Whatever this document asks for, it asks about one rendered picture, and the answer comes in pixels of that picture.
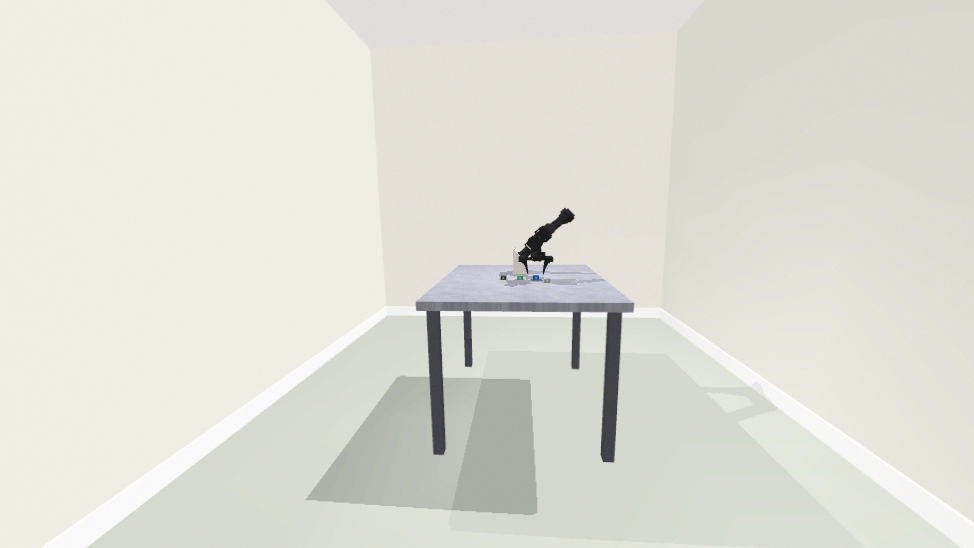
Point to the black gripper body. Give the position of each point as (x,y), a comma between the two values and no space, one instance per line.
(524,258)

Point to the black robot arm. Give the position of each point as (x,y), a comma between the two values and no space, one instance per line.
(545,233)

